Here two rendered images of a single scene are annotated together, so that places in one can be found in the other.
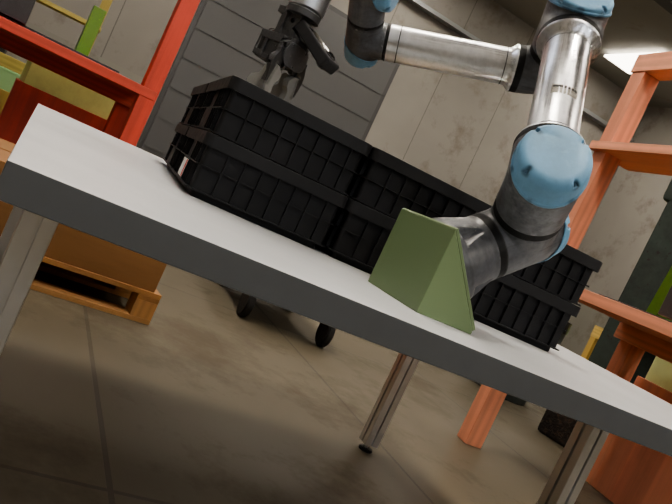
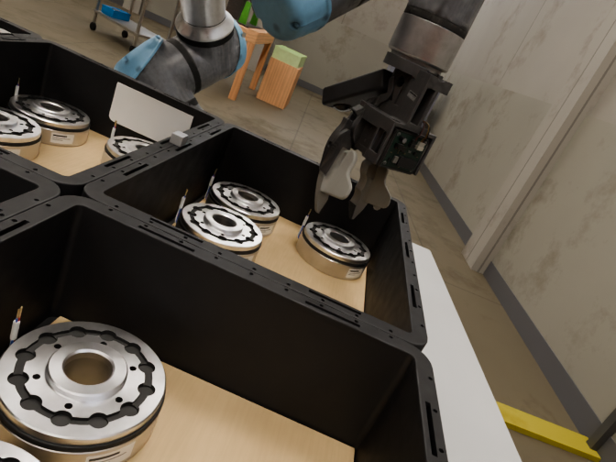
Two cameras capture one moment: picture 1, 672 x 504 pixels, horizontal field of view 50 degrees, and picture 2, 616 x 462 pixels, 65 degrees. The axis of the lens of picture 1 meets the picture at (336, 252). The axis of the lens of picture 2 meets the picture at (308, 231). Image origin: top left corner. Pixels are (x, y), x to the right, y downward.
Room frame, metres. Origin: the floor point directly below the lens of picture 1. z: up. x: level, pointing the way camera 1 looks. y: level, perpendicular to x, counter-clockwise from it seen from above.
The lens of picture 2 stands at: (2.01, 0.42, 1.11)
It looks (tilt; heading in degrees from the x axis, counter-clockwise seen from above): 22 degrees down; 198
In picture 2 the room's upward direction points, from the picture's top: 25 degrees clockwise
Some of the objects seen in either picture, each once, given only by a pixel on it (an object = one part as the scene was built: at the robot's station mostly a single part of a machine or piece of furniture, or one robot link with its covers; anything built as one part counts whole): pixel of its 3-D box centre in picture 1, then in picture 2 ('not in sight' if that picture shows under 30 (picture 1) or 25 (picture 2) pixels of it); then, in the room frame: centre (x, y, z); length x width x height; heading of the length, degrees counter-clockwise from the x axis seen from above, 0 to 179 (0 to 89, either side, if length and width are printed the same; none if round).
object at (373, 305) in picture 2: (272, 138); (275, 244); (1.53, 0.22, 0.87); 0.40 x 0.30 x 0.11; 19
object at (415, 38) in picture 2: (307, 2); (425, 48); (1.43, 0.26, 1.13); 0.08 x 0.08 x 0.05
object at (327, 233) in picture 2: not in sight; (338, 238); (1.40, 0.26, 0.86); 0.05 x 0.05 x 0.01
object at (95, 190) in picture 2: (282, 116); (291, 207); (1.53, 0.22, 0.92); 0.40 x 0.30 x 0.02; 19
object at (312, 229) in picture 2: not in sight; (337, 241); (1.40, 0.26, 0.86); 0.10 x 0.10 x 0.01
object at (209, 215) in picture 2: not in sight; (224, 222); (1.55, 0.16, 0.86); 0.05 x 0.05 x 0.01
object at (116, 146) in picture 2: not in sight; (144, 153); (1.49, -0.03, 0.86); 0.10 x 0.10 x 0.01
